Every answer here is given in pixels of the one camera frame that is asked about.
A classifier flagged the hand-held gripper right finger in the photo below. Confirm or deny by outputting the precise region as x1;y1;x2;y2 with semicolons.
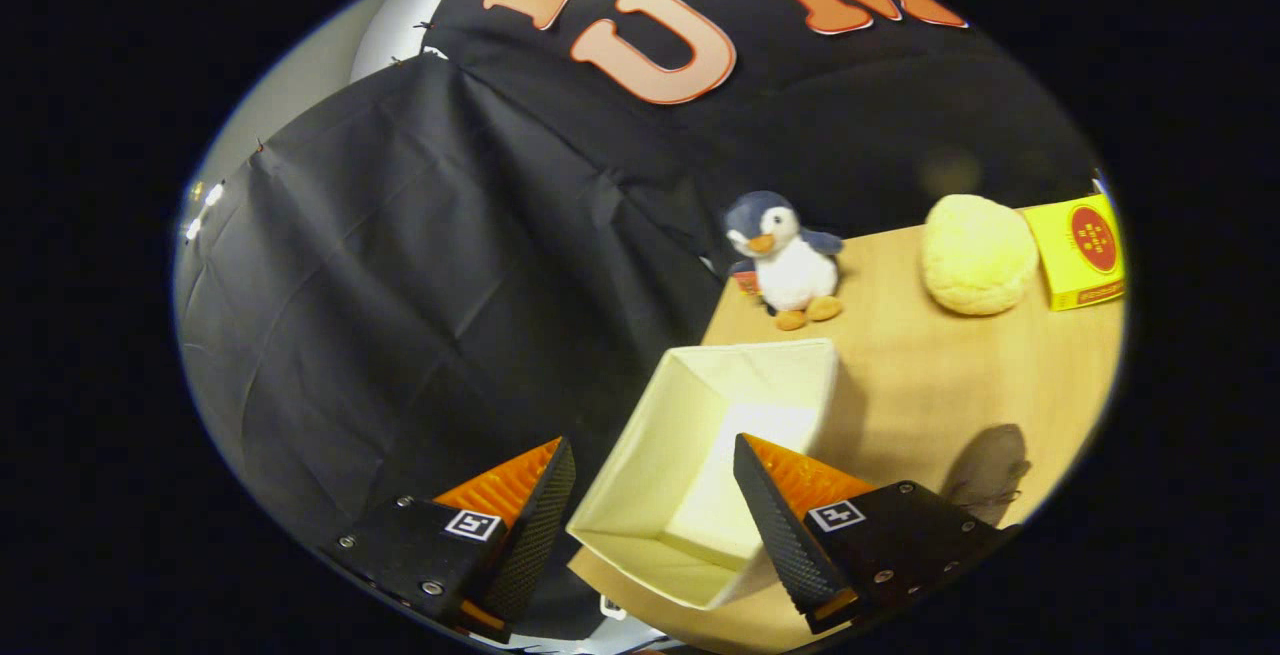
733;433;1021;636

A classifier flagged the penguin plush toy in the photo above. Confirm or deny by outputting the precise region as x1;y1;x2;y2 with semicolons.
725;191;846;331

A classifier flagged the yellow bun plush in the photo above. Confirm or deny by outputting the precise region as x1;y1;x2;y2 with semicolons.
920;194;1041;317

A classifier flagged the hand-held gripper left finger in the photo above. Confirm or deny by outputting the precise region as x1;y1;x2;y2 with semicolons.
330;437;578;644

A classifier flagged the brown fabric storage box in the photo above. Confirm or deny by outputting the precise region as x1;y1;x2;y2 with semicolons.
566;338;839;611

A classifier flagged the yellow book with red circle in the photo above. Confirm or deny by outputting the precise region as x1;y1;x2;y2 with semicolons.
1022;193;1127;312

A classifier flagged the brown fuzzy shoe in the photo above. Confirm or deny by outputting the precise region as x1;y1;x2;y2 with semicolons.
940;424;1033;528

